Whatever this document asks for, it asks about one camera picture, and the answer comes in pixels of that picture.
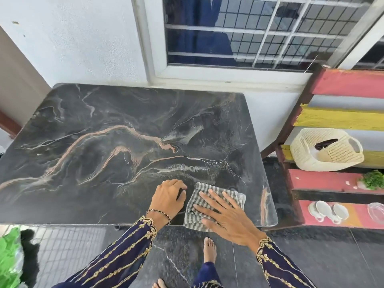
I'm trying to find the grey wood-grain door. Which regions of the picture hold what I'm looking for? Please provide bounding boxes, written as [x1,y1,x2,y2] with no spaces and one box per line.
[0,25,52,126]

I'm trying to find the green plastic bag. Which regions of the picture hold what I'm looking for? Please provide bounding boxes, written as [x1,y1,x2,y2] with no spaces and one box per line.
[0,226,24,288]

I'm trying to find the dark marble table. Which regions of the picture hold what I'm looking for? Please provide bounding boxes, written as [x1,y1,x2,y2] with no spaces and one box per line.
[0,83,279,228]

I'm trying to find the black plastic bag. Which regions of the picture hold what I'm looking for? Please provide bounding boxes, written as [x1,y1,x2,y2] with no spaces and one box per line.
[19,228,41,287]

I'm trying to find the person's left hand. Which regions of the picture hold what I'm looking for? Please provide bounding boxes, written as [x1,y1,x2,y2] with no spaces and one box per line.
[148,179,188,222]

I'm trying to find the person's right hand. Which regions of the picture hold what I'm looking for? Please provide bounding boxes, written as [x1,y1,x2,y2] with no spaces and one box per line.
[192,188,268,247]

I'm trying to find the white spray bottle black trigger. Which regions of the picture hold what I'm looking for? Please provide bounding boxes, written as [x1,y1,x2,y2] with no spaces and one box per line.
[314,138,340,151]

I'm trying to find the brown door frame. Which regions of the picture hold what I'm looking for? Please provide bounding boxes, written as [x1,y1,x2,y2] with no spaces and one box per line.
[0,109,22,138]

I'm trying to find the person's left forearm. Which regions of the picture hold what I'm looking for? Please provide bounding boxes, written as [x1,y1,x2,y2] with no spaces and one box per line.
[60,211,172,288]

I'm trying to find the small green potted plant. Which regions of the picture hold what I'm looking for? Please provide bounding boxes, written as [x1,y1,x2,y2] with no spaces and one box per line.
[357,170,384,191]

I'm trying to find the black and gold beaded bracelet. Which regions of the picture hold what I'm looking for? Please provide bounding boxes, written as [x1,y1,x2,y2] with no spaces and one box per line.
[146,209,172,226]

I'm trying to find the clear glass ashtray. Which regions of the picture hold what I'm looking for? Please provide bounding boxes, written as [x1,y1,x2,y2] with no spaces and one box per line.
[367,202,384,225]

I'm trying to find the navy gold embroidered dress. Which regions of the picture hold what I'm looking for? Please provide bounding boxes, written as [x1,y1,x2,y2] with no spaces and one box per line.
[193,262,223,288]

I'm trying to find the person's right forearm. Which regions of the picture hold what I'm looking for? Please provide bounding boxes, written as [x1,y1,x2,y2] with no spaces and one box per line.
[256,236,316,288]

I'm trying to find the grey checkered cleaning cloth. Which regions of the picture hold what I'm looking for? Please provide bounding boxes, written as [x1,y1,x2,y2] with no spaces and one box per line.
[183,182,247,232]

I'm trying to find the pink and yellow wooden bench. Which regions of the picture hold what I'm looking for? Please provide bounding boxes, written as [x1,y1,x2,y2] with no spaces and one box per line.
[260,65,384,230]

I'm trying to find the cream perforated plastic basket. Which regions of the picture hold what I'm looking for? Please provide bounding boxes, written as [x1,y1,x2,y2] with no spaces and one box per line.
[290,127,364,172]

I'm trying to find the white gold-patterned cup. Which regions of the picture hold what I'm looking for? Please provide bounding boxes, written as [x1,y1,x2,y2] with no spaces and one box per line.
[330,203,350,225]
[308,200,333,222]

